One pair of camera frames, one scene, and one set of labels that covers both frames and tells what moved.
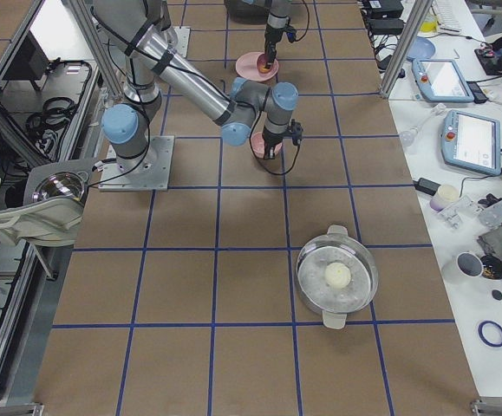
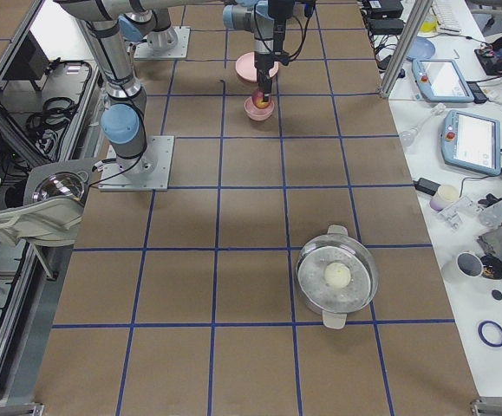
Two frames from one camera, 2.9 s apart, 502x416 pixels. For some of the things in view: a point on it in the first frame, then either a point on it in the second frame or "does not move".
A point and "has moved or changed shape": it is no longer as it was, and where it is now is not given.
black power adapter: [426, 185] does not move
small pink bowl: [257, 140] has moved or changed shape
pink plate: [248, 66] does not move
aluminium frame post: [415, 19] does not move
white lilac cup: [445, 195] does not move
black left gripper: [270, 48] to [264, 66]
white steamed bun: [337, 275] does not move
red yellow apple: [261, 64] has moved or changed shape
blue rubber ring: [485, 340] does not move
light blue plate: [420, 48] does not move
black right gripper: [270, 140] to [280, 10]
